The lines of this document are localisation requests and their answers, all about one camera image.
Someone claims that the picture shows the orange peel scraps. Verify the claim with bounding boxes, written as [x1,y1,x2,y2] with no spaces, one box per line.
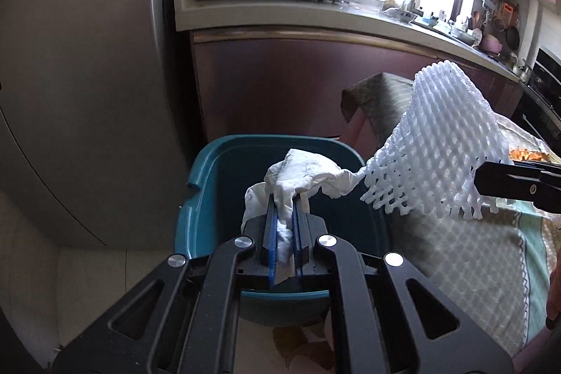
[509,147,550,163]

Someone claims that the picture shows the black hanging frying pan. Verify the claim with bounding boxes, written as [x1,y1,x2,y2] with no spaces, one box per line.
[505,26,520,51]

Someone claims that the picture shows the green checked tablecloth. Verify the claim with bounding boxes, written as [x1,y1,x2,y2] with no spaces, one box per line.
[340,73,560,356]

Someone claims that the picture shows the black built-in oven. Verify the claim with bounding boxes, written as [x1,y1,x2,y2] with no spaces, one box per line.
[513,47,561,156]

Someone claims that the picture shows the silver refrigerator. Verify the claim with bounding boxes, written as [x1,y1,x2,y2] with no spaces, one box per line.
[1,0,187,250]

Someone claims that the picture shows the maroon kitchen counter cabinet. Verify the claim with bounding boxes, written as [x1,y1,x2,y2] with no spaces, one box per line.
[174,0,522,141]

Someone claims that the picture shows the teal plastic trash bin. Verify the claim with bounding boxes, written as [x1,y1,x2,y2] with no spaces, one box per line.
[175,135,392,327]

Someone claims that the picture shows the pink pot on counter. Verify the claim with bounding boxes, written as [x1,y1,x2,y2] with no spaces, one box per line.
[479,34,503,55]

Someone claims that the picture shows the white foam fruit net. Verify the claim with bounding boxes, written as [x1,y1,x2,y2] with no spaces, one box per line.
[361,61,511,219]

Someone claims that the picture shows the white paper tissue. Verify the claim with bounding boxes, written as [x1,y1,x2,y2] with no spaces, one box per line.
[243,149,365,285]

